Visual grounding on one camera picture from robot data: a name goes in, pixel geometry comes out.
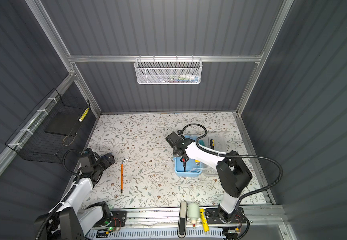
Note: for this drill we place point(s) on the black white handheld device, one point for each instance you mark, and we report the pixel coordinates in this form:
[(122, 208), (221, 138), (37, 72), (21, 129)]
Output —
[(181, 229)]

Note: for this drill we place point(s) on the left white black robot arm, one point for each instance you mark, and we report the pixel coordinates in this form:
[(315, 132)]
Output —
[(62, 221)]

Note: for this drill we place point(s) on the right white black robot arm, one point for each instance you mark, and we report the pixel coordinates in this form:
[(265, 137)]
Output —
[(232, 171)]

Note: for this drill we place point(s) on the yellow marker in black basket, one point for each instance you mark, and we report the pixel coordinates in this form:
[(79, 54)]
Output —
[(83, 115)]

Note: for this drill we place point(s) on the black wire mesh basket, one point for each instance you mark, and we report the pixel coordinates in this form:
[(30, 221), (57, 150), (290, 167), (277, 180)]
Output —
[(30, 141)]

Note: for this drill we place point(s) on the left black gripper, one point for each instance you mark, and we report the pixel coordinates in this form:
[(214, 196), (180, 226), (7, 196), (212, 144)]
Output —
[(106, 164)]

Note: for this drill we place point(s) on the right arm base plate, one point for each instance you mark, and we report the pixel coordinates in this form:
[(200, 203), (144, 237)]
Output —
[(218, 216)]

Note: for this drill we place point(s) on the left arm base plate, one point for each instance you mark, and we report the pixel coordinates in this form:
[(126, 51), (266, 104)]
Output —
[(117, 220)]

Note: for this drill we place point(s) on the white glue bottle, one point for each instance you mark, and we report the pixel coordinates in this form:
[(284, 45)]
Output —
[(193, 213)]

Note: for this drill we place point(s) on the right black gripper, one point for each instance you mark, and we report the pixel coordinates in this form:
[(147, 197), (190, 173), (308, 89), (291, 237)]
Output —
[(174, 152)]

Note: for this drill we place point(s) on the red hex key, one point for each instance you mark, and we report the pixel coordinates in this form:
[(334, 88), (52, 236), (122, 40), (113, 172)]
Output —
[(184, 161)]

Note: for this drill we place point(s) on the blue plastic tool box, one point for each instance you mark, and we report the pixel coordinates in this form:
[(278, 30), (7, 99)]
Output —
[(208, 162)]

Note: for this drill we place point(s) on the small precision screwdriver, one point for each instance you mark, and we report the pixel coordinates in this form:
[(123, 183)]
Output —
[(212, 143)]

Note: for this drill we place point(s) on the white wire mesh basket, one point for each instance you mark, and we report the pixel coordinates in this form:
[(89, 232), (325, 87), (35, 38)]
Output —
[(168, 73)]

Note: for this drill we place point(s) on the yellow marker on rail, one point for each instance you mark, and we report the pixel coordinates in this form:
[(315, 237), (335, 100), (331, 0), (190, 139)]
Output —
[(204, 220)]

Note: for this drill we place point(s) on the black pad in basket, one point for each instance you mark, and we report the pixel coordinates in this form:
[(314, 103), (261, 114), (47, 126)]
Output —
[(64, 124)]

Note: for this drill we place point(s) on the orange pencil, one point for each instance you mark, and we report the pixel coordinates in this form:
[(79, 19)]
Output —
[(122, 175)]

